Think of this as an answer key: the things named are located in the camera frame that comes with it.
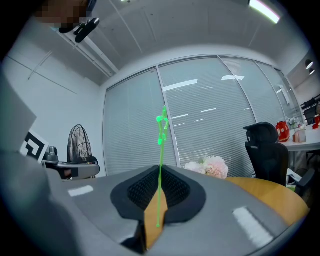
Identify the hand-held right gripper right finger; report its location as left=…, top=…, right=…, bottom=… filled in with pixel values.
left=149, top=164, right=289, bottom=256

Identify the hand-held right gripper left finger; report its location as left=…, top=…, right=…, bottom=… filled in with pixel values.
left=61, top=164, right=162, bottom=256

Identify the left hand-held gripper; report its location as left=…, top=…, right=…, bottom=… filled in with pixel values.
left=19, top=129, right=101, bottom=181

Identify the green artificial flower stem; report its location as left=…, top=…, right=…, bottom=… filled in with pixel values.
left=156, top=105, right=170, bottom=228

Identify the pink flower bouquet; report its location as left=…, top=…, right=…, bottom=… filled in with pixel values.
left=184, top=155, right=230, bottom=180

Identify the round wooden table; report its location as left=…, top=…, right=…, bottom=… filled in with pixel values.
left=144, top=176, right=311, bottom=250

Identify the glass partition with blinds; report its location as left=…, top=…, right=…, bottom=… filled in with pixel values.
left=102, top=55, right=305, bottom=177

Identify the black office chair with headrest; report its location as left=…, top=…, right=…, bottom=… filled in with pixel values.
left=242, top=121, right=316, bottom=198

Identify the red ornament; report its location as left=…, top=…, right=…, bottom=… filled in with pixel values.
left=275, top=121, right=291, bottom=143

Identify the pink gift box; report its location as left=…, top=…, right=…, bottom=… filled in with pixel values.
left=292, top=129, right=307, bottom=144

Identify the white desk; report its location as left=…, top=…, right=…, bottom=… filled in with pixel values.
left=283, top=123, right=320, bottom=152

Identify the person's head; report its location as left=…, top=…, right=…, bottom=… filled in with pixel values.
left=34, top=0, right=88, bottom=28

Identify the long ceiling light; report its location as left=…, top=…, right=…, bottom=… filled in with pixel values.
left=248, top=0, right=281, bottom=25

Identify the black pedestal fan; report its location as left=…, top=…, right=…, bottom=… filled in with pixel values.
left=66, top=124, right=99, bottom=179

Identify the silver door handle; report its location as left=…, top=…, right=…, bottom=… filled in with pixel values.
left=273, top=84, right=292, bottom=106

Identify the black head-worn camera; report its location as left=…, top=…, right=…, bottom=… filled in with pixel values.
left=58, top=0, right=101, bottom=44

